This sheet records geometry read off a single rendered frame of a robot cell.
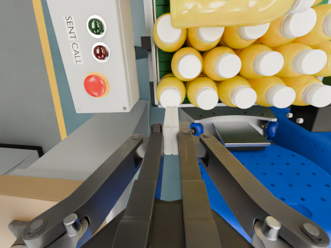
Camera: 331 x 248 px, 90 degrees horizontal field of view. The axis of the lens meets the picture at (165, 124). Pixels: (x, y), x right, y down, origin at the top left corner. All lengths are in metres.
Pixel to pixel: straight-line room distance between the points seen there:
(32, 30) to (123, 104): 1.49
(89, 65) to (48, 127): 1.64
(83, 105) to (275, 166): 0.40
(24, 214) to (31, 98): 1.37
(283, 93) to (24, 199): 0.64
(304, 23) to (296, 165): 0.27
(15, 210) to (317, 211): 0.68
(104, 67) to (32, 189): 0.43
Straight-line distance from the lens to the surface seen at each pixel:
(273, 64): 0.34
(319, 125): 0.54
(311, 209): 0.36
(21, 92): 1.93
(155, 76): 0.40
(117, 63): 0.29
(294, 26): 0.35
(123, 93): 0.30
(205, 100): 0.32
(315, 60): 0.38
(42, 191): 0.59
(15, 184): 0.65
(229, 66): 0.32
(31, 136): 2.08
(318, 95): 0.40
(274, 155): 0.46
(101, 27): 0.29
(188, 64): 0.30
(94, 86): 0.30
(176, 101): 0.31
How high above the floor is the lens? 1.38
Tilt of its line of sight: 67 degrees down
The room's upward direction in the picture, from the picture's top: 174 degrees counter-clockwise
